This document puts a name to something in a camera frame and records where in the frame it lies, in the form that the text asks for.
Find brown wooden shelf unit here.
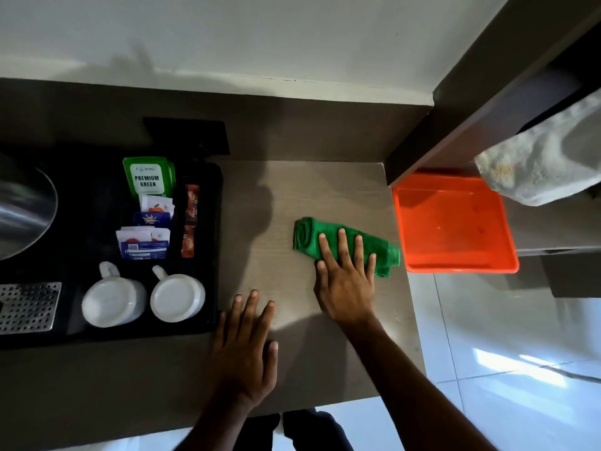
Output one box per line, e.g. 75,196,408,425
385,0,601,300

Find person's left forearm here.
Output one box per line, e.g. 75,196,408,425
173,394,265,451

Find black serving tray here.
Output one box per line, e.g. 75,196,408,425
0,154,224,349

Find person's left hand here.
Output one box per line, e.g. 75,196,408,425
206,290,280,412

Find white ceramic cup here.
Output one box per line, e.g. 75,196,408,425
81,261,148,329
150,265,206,324

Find person's right hand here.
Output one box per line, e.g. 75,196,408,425
313,228,378,327

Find white towel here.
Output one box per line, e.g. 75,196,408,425
474,88,601,207

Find person's dark trousers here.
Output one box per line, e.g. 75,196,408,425
243,408,356,451

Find white sachet with orange print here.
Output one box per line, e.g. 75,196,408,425
139,194,176,217

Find black wall socket plate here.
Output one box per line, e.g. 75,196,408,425
143,117,231,157

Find orange plastic tray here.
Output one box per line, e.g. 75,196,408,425
393,173,520,274

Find green microfibre cloth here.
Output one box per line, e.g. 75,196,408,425
293,217,401,278

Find person's right forearm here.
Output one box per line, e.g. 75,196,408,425
334,314,499,451

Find perforated metal drip plate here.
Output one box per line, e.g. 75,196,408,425
0,282,63,335

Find dark blue sachet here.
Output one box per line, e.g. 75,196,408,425
132,211,172,229

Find stainless steel kettle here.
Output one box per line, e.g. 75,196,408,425
0,152,59,262

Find white and blue sachet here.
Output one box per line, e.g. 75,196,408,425
116,228,156,261
149,227,171,253

